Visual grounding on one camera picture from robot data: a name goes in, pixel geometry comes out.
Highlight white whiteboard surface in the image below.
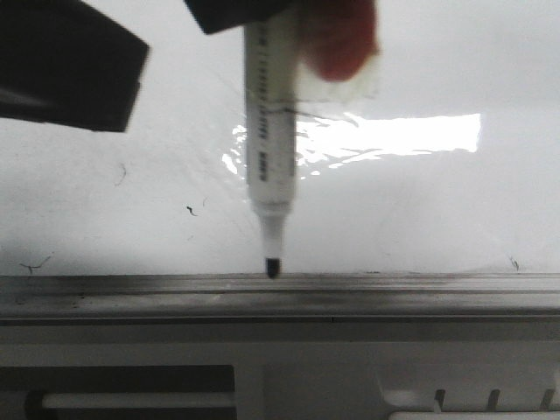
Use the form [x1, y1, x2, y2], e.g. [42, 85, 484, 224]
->
[1, 1, 559, 276]

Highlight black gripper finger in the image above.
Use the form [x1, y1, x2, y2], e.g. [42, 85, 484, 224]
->
[1, 1, 150, 132]
[184, 0, 289, 35]

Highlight grey aluminium whiteboard tray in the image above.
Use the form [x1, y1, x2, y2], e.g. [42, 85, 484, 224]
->
[1, 273, 559, 324]

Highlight white whiteboard marker pen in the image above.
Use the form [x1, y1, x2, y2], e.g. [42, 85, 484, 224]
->
[242, 0, 381, 280]

